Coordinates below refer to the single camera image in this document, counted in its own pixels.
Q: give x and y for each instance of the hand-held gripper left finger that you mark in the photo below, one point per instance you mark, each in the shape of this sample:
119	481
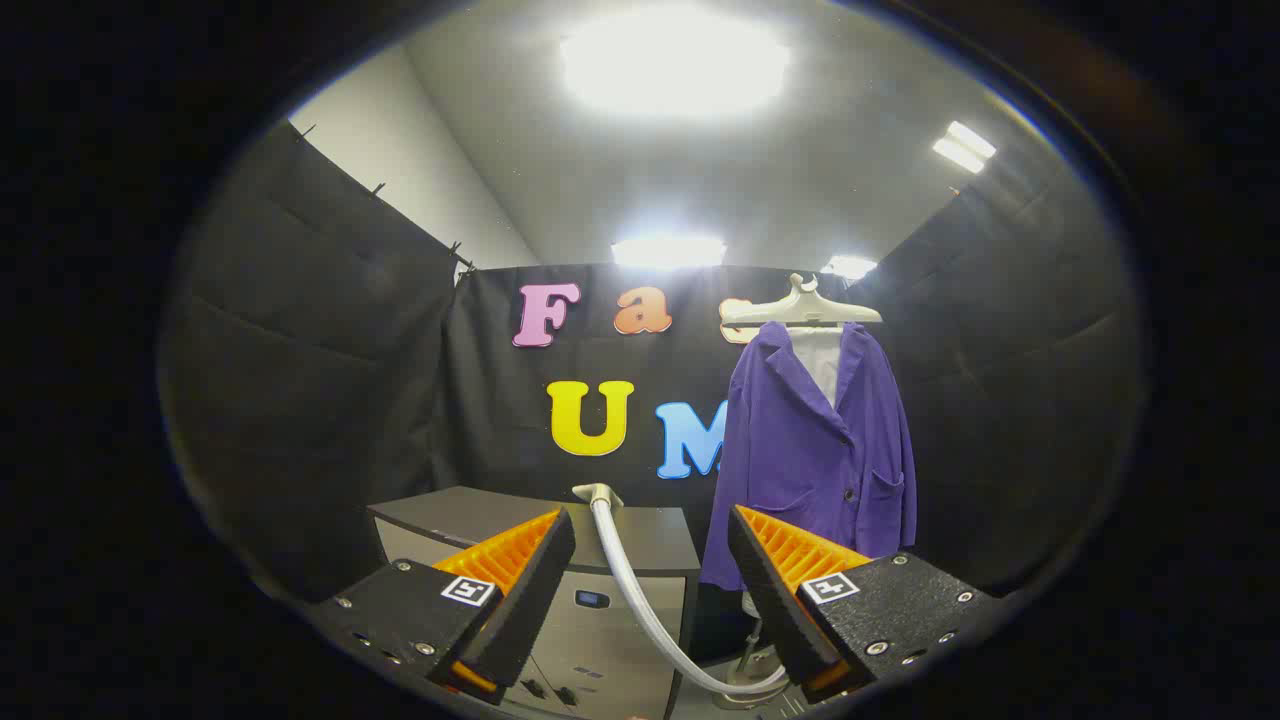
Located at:
525	600

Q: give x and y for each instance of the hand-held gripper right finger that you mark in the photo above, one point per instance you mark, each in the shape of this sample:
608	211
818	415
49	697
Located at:
775	600

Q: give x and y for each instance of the grey garment stand base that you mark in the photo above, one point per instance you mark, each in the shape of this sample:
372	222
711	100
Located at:
745	690

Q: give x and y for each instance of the white plastic clothes hanger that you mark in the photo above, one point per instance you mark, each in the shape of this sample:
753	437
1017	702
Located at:
800	308

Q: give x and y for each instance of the grey cabinet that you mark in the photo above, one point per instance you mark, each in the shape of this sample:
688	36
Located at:
620	620

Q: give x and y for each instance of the white ironing form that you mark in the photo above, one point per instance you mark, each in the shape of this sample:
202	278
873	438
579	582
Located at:
820	355

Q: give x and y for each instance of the double ceiling light panel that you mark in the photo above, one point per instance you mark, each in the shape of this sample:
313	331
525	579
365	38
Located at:
963	147

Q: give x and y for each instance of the large ceiling light panel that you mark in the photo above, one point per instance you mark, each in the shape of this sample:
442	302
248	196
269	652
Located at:
675	60

